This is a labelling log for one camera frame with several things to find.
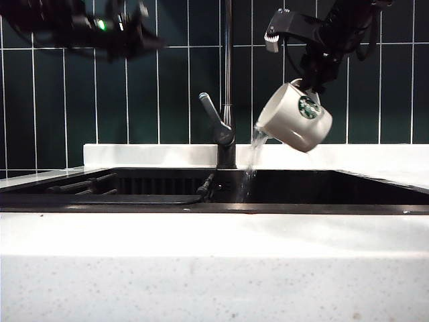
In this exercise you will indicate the white Starbucks logo mug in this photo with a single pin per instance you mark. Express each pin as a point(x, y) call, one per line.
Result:
point(288, 124)

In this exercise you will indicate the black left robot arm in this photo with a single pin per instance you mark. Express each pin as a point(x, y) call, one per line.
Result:
point(50, 20)

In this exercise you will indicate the black kitchen sink basin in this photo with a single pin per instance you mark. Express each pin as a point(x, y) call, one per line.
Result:
point(335, 191)

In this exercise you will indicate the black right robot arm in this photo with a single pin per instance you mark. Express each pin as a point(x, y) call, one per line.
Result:
point(355, 6)

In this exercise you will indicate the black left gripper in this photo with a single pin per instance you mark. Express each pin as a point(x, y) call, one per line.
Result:
point(117, 37)

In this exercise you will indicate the grey metal faucet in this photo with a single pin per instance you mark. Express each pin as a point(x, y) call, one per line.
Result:
point(228, 67)

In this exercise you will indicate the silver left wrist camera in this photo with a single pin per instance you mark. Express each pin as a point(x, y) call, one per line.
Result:
point(143, 8)

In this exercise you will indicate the white stone backsplash ledge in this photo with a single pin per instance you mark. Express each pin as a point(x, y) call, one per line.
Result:
point(151, 156)

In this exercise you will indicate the black barred drain rack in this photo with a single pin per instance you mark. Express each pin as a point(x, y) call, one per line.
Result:
point(100, 179)

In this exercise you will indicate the clear poured water stream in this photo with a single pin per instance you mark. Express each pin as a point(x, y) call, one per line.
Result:
point(254, 151)

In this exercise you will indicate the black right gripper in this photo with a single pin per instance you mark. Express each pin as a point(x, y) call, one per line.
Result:
point(338, 37)

